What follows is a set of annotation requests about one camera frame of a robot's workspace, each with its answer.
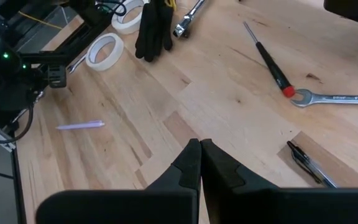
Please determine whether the black work glove yellow cuff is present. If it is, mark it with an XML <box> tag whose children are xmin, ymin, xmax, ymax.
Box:
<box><xmin>134</xmin><ymin>0</ymin><xmax>175</xmax><ymax>63</ymax></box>

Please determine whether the yellow cable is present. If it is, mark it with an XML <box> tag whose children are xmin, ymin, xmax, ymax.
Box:
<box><xmin>18</xmin><ymin>10</ymin><xmax>63</xmax><ymax>30</ymax></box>

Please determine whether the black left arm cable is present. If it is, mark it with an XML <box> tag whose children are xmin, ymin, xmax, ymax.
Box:
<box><xmin>0</xmin><ymin>102</ymin><xmax>35</xmax><ymax>145</ymax></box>

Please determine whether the chrome combination wrench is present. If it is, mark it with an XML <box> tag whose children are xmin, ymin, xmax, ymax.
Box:
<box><xmin>290</xmin><ymin>88</ymin><xmax>358</xmax><ymax>108</ymax></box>
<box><xmin>67</xmin><ymin>53</ymin><xmax>87</xmax><ymax>75</ymax></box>

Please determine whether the white masking tape roll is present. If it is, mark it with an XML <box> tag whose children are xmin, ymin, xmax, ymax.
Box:
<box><xmin>85</xmin><ymin>32</ymin><xmax>125</xmax><ymax>73</ymax></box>
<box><xmin>110</xmin><ymin>0</ymin><xmax>146</xmax><ymax>35</ymax></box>

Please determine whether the chrome ratchet wrench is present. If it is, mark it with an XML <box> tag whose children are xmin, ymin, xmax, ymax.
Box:
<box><xmin>172</xmin><ymin>0</ymin><xmax>208</xmax><ymax>39</ymax></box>

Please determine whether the black screwdriver red cap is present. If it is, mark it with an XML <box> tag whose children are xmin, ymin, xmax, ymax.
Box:
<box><xmin>242</xmin><ymin>21</ymin><xmax>296</xmax><ymax>98</ymax></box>

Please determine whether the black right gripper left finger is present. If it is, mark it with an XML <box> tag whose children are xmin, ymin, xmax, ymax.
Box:
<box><xmin>35</xmin><ymin>138</ymin><xmax>203</xmax><ymax>224</ymax></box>

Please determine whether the black clear ballpoint pen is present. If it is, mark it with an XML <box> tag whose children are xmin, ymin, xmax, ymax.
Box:
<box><xmin>286</xmin><ymin>140</ymin><xmax>339</xmax><ymax>189</ymax></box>

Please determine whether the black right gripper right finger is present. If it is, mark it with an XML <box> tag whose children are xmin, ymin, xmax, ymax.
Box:
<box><xmin>200</xmin><ymin>138</ymin><xmax>358</xmax><ymax>224</ymax></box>

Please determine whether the lavender plastic pen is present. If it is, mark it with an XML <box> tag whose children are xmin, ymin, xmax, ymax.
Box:
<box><xmin>55</xmin><ymin>120</ymin><xmax>106</xmax><ymax>131</ymax></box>

